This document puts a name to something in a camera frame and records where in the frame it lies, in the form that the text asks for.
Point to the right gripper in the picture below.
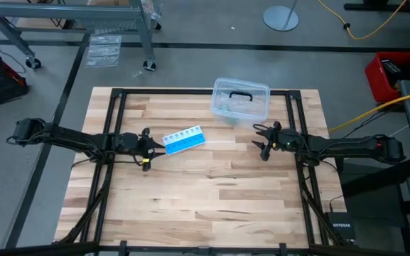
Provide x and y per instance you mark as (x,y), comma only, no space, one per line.
(288,140)

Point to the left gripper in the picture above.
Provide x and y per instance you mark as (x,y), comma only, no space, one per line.
(130,142)

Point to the blue white pill organizer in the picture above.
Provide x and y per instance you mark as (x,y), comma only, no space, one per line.
(185,139)

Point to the clear plastic bin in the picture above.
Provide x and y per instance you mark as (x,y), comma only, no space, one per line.
(238,115)

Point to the clear plastic bin lid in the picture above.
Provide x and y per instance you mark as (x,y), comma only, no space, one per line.
(242,85)

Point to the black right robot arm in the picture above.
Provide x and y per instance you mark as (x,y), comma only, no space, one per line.
(354,147)

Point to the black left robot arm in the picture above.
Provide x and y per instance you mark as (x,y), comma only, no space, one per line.
(69,138)

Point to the small clear plastic scrap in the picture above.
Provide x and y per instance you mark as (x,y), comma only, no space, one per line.
(139,74)

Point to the clear plastic sheet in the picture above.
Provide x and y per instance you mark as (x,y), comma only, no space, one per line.
(103,49)

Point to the round grey stand base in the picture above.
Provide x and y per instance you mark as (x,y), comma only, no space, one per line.
(279,19)

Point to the red plastic crate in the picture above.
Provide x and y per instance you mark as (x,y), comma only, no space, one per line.
(377,81)

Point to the black rectangular device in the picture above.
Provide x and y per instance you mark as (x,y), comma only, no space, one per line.
(391,69)

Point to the grey metal cart with casters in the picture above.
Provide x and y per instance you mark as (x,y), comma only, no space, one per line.
(66,12)

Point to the black aluminium table frame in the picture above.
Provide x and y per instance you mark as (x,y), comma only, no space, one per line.
(117,106)

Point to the black Netgear network switch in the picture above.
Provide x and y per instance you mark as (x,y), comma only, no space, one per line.
(341,225)

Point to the black desk frame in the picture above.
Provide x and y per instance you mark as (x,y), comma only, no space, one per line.
(375,6)

